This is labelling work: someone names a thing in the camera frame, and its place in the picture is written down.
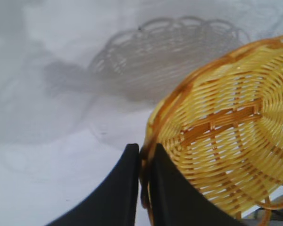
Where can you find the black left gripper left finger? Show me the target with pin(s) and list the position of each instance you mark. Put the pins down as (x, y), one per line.
(118, 195)

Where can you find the yellow woven plastic basket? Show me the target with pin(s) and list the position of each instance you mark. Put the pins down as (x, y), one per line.
(226, 117)

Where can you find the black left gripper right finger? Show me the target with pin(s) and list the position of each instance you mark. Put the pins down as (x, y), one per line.
(172, 200)

